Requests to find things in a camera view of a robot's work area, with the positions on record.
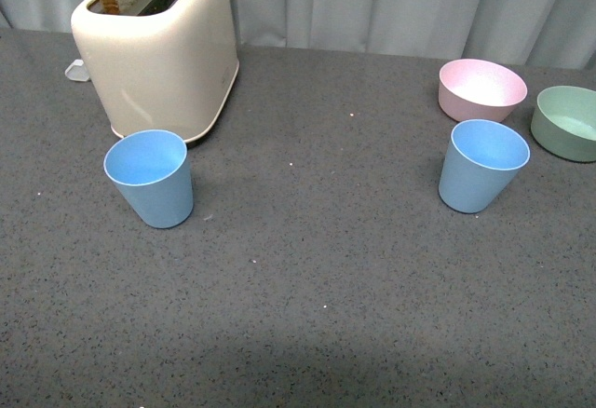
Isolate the blue cup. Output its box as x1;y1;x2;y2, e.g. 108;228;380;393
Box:
103;129;194;229
439;119;531;213

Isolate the cream white toaster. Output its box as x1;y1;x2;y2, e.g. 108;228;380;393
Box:
71;0;239;143

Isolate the pink bowl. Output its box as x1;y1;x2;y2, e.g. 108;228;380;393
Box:
438;59;527;122

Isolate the small clear plastic piece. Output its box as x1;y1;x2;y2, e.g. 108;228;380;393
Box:
64;59;90;82

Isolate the green bowl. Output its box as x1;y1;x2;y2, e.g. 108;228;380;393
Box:
531;86;595;162

